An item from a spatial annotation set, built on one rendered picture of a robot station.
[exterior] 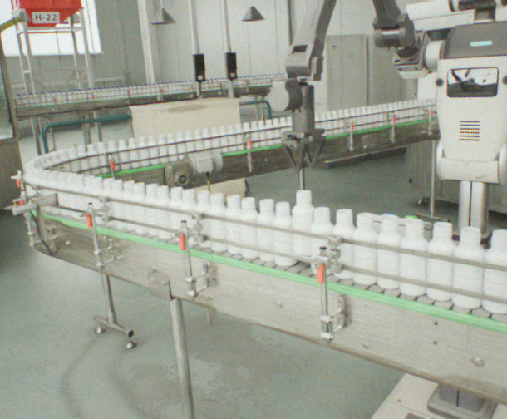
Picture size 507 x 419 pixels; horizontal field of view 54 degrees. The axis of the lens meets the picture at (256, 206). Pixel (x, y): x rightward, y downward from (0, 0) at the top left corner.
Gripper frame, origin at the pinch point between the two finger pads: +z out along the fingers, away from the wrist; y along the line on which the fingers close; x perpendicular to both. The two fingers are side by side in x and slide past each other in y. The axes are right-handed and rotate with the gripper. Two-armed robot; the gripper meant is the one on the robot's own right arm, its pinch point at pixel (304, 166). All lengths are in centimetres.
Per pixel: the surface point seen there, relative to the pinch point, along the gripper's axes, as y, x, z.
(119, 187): 2, -74, 12
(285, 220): 3.3, -3.9, 13.7
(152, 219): 4, -56, 21
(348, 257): 2.8, 13.9, 20.4
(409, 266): 4.5, 29.4, 19.0
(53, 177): 3, -115, 12
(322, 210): 0.4, 5.4, 10.6
